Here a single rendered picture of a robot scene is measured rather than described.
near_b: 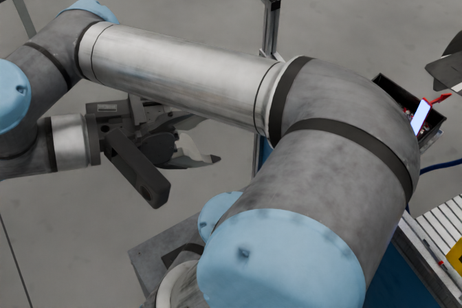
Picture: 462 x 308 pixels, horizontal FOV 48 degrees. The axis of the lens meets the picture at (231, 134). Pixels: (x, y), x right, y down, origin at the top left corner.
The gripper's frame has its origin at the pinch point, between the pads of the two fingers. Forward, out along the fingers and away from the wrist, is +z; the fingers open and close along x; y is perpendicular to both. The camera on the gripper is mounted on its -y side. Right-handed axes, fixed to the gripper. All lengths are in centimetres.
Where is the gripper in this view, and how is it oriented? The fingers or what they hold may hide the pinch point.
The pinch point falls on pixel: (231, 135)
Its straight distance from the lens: 76.0
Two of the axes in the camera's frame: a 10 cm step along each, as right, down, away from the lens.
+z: 9.5, -1.2, 2.9
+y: -2.7, -8.0, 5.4
